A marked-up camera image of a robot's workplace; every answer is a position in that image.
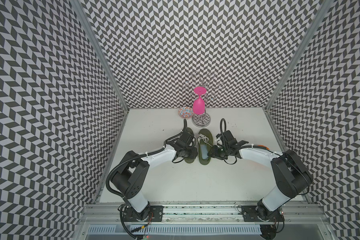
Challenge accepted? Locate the olive green shoe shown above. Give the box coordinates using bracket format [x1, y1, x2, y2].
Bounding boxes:
[184, 128, 198, 164]
[197, 129, 214, 165]

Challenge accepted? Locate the grey-blue insole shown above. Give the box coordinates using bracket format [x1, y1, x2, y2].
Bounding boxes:
[199, 144, 210, 162]

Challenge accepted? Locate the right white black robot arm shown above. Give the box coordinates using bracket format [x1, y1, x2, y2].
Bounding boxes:
[208, 119, 313, 222]

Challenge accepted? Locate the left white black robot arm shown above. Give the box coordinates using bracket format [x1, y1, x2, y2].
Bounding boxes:
[105, 120, 198, 221]

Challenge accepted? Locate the clear glass holder stand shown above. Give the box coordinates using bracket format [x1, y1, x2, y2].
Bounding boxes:
[182, 71, 223, 128]

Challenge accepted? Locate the colourful patterned small bowl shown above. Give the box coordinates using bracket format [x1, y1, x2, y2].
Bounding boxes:
[178, 107, 194, 119]

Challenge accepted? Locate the pink plastic wine glass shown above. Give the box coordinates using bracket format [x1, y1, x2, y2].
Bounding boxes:
[193, 87, 207, 115]

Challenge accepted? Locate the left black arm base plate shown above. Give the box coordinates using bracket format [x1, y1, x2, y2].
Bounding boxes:
[122, 205, 164, 222]

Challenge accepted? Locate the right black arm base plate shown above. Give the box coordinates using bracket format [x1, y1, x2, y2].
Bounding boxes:
[241, 206, 284, 223]

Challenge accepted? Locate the white slotted cable duct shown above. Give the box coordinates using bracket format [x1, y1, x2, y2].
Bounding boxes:
[88, 225, 262, 236]

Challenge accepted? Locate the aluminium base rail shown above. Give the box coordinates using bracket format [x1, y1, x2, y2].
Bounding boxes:
[79, 202, 330, 225]

